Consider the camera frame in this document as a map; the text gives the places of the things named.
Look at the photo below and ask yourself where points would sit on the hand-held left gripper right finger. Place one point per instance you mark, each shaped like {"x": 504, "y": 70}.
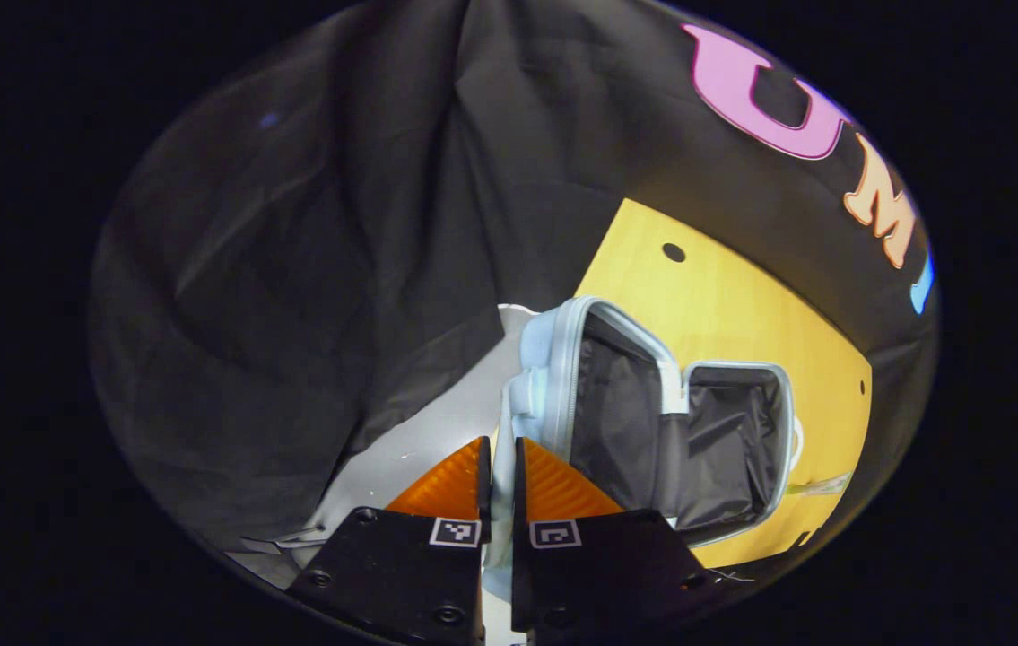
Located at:
{"x": 518, "y": 489}

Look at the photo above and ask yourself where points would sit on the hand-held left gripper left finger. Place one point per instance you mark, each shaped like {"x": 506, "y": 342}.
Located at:
{"x": 484, "y": 489}

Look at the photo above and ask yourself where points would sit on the light blue suitcase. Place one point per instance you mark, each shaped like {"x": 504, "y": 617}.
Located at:
{"x": 553, "y": 359}

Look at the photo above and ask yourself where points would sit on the white tube pale green cap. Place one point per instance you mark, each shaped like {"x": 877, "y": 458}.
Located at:
{"x": 818, "y": 485}

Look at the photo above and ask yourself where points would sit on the black backdrop cloth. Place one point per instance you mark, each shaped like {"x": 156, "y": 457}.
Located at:
{"x": 293, "y": 269}

